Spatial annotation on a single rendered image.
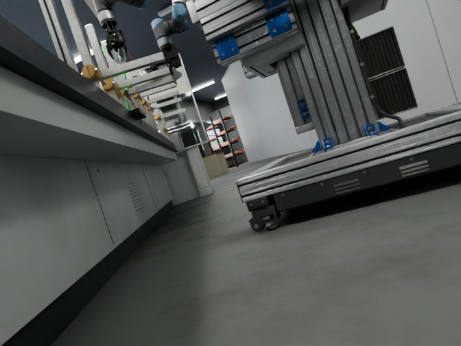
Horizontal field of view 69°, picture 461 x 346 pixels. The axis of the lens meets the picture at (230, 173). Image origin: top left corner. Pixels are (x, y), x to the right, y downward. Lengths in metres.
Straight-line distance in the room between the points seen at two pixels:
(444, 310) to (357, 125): 1.05
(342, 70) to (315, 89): 0.13
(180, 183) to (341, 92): 3.05
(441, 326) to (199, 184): 3.72
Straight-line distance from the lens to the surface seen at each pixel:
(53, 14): 1.26
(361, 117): 1.54
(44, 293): 1.06
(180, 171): 4.27
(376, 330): 0.60
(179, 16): 1.90
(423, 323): 0.60
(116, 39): 1.73
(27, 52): 0.83
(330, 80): 1.56
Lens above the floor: 0.31
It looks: 2 degrees down
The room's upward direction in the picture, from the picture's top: 18 degrees counter-clockwise
